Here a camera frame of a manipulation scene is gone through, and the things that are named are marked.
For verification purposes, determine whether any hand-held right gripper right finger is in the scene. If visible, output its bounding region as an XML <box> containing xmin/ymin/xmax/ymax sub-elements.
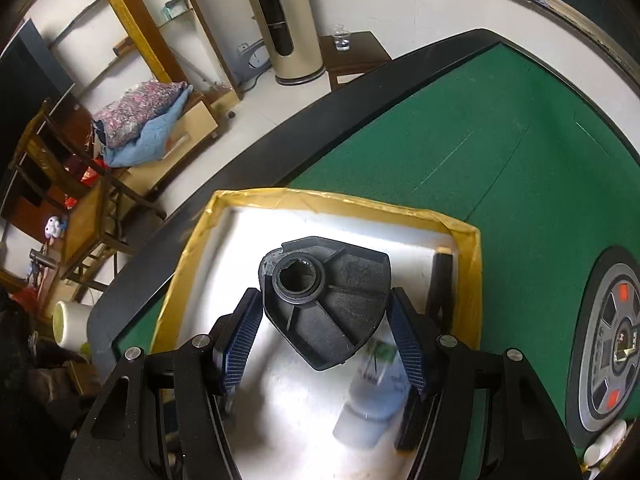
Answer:
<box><xmin>387</xmin><ymin>287</ymin><xmax>583</xmax><ymax>480</ymax></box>

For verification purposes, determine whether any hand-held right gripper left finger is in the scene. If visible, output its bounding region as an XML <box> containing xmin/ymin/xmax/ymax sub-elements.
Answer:
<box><xmin>62</xmin><ymin>287</ymin><xmax>264</xmax><ymax>480</ymax></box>

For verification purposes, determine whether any black fan-shaped plastic part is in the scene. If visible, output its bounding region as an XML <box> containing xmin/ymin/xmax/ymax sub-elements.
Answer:
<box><xmin>258</xmin><ymin>236</ymin><xmax>392</xmax><ymax>372</ymax></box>

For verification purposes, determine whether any white box with yellow tape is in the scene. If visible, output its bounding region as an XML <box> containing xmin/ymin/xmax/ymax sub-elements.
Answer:
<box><xmin>150</xmin><ymin>187</ymin><xmax>482</xmax><ymax>480</ymax></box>

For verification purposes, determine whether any white green label bottle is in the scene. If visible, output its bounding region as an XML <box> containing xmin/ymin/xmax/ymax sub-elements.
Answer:
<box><xmin>332</xmin><ymin>337</ymin><xmax>408</xmax><ymax>451</ymax></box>

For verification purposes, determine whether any black rectangular bar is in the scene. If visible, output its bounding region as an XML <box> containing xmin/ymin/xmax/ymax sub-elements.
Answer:
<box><xmin>425</xmin><ymin>252</ymin><xmax>456</xmax><ymax>331</ymax></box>

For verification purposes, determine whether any white roll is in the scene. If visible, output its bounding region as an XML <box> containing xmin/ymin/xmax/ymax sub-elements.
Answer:
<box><xmin>52</xmin><ymin>300</ymin><xmax>98</xmax><ymax>348</ymax></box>

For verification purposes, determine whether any round grey table control panel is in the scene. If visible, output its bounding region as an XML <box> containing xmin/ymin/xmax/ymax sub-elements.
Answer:
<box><xmin>565</xmin><ymin>246</ymin><xmax>640</xmax><ymax>453</ymax></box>

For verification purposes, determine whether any wooden chair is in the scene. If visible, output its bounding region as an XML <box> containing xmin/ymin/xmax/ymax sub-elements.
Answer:
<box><xmin>10</xmin><ymin>100</ymin><xmax>168</xmax><ymax>291</ymax></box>

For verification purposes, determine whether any white plastic bottle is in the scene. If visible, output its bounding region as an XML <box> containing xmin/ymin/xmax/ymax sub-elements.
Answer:
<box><xmin>582</xmin><ymin>420</ymin><xmax>628</xmax><ymax>466</ymax></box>

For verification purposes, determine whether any low wooden wheeled cabinet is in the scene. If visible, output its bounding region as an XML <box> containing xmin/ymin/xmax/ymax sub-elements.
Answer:
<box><xmin>120</xmin><ymin>92</ymin><xmax>236</xmax><ymax>196</ymax></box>

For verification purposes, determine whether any folded floral quilt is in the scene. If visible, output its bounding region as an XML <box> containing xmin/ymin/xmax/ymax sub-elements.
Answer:
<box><xmin>92</xmin><ymin>81</ymin><xmax>188</xmax><ymax>150</ymax></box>

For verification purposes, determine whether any small brown side table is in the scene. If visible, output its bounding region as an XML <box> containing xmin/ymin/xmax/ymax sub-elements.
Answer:
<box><xmin>318</xmin><ymin>31</ymin><xmax>392</xmax><ymax>92</ymax></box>

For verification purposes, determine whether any beige tower air conditioner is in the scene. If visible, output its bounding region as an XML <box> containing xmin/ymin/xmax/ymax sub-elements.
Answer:
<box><xmin>243</xmin><ymin>0</ymin><xmax>327</xmax><ymax>86</ymax></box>

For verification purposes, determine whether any clear glass cup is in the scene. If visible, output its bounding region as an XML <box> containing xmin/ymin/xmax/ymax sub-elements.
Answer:
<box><xmin>330</xmin><ymin>24</ymin><xmax>352</xmax><ymax>52</ymax></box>

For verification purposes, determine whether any black television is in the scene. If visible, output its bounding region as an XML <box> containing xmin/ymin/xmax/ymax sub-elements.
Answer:
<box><xmin>0</xmin><ymin>17</ymin><xmax>76</xmax><ymax>201</ymax></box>

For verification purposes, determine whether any wooden shelf unit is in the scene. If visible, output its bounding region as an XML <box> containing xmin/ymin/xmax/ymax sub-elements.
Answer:
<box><xmin>87</xmin><ymin>0</ymin><xmax>246</xmax><ymax>101</ymax></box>

